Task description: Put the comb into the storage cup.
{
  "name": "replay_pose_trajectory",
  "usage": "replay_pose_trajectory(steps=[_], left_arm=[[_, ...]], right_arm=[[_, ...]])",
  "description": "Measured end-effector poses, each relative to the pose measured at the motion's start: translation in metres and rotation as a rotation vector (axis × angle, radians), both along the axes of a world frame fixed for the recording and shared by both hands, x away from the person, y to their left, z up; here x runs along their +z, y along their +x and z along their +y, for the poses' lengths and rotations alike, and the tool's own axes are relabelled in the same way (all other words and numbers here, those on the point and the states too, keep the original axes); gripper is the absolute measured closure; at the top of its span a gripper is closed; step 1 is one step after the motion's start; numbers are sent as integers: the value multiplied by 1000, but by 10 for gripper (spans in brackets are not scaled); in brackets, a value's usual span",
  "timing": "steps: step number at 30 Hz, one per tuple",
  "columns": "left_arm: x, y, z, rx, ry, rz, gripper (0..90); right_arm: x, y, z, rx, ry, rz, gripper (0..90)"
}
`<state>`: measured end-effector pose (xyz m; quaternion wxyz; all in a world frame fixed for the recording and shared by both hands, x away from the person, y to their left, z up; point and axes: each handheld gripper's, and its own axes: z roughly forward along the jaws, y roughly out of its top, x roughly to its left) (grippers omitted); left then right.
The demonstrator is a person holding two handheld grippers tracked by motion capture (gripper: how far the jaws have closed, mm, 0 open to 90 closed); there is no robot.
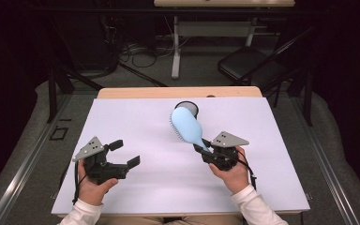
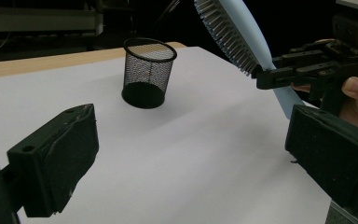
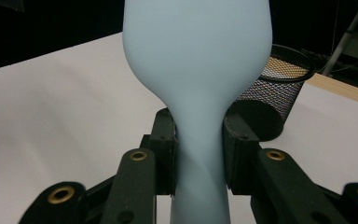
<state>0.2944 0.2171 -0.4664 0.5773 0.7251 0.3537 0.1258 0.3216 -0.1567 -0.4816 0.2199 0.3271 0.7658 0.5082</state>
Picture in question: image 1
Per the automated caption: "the right hand-held gripper black cable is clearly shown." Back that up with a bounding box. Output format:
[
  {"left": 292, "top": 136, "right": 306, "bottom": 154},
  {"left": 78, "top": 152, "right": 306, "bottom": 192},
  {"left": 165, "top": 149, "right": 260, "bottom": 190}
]
[{"left": 228, "top": 149, "right": 258, "bottom": 191}]

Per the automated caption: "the white table cover sheet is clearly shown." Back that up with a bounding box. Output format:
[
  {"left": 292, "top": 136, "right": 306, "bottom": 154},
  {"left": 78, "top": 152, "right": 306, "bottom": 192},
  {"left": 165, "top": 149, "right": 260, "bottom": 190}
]
[{"left": 51, "top": 97, "right": 311, "bottom": 216}]

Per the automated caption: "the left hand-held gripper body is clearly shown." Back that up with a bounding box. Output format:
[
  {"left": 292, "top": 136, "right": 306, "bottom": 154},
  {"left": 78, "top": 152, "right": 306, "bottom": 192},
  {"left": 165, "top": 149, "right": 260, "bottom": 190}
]
[{"left": 72, "top": 136, "right": 129, "bottom": 186}]

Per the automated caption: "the black metal stand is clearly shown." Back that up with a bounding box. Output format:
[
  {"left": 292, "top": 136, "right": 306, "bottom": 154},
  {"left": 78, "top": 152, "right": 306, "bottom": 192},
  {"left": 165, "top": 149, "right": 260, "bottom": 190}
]
[
  {"left": 304, "top": 67, "right": 314, "bottom": 128},
  {"left": 46, "top": 67, "right": 105, "bottom": 125}
]

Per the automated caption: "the thick black cable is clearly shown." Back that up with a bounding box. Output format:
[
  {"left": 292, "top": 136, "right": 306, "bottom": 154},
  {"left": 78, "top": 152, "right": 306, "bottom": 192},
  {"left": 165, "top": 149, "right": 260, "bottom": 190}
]
[{"left": 118, "top": 62, "right": 169, "bottom": 88}]

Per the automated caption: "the tangle of thin cables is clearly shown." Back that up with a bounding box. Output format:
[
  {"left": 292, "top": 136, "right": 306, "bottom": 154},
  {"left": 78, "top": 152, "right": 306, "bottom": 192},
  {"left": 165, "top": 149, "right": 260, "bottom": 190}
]
[{"left": 118, "top": 41, "right": 176, "bottom": 68}]

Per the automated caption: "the person's left hand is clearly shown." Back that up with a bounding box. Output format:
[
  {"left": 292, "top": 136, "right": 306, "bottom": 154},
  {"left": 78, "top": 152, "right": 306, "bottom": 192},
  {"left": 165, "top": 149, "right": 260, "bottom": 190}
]
[{"left": 77, "top": 157, "right": 120, "bottom": 207}]

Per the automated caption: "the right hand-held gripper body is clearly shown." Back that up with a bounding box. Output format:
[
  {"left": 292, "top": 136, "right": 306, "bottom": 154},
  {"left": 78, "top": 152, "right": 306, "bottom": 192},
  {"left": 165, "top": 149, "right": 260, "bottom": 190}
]
[{"left": 200, "top": 130, "right": 250, "bottom": 172}]

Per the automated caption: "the left hand-held gripper black cable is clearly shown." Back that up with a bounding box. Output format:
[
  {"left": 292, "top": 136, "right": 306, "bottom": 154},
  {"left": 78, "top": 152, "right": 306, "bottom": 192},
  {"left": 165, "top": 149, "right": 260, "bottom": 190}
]
[{"left": 71, "top": 160, "right": 87, "bottom": 205}]

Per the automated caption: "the hand-held gripper black cable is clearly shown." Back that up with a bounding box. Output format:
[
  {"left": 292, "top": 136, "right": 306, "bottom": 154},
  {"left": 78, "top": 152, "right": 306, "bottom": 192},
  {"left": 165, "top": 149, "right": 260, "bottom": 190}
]
[
  {"left": 71, "top": 160, "right": 87, "bottom": 205},
  {"left": 228, "top": 149, "right": 258, "bottom": 191}
]

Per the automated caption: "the metal floor rail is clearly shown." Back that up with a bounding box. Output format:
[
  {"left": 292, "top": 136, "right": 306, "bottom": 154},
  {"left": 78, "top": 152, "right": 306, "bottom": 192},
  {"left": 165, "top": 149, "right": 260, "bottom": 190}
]
[
  {"left": 289, "top": 97, "right": 360, "bottom": 225},
  {"left": 0, "top": 93, "right": 73, "bottom": 225}
]

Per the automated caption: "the black folding chair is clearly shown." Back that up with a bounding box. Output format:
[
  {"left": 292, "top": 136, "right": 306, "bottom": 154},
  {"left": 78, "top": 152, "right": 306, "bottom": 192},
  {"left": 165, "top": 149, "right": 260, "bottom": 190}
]
[{"left": 217, "top": 26, "right": 317, "bottom": 109}]

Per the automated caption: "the white-legged desk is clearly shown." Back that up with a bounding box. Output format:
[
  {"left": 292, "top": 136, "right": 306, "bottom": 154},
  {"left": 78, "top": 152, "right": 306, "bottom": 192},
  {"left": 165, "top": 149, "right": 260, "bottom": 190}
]
[{"left": 153, "top": 0, "right": 296, "bottom": 80}]

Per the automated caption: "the black mesh pen cup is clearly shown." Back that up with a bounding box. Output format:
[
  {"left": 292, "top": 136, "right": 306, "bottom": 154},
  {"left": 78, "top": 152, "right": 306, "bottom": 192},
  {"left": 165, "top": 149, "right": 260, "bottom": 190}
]
[{"left": 173, "top": 100, "right": 200, "bottom": 121}]

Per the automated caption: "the light blue hairbrush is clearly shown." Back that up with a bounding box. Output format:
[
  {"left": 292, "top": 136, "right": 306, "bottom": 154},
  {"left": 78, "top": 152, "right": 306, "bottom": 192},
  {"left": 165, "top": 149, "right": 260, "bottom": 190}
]
[{"left": 168, "top": 106, "right": 212, "bottom": 154}]

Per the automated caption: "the person's right hand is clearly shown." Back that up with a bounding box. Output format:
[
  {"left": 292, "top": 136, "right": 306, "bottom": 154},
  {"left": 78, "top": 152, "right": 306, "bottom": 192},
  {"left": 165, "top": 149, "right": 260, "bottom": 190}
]
[{"left": 208, "top": 145, "right": 251, "bottom": 195}]

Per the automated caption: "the light wooden table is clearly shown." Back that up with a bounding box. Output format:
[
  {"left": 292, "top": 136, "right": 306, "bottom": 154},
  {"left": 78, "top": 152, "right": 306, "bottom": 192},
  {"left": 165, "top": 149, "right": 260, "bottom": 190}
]
[{"left": 57, "top": 86, "right": 304, "bottom": 218}]

